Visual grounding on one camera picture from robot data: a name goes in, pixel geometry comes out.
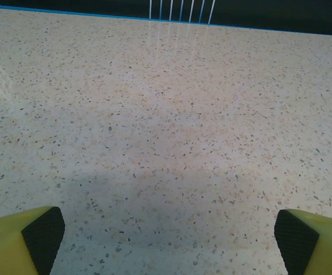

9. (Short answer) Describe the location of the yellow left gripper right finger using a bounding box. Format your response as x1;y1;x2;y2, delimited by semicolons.
274;209;332;275

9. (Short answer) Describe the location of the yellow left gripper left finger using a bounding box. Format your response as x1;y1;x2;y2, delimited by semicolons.
0;206;66;275

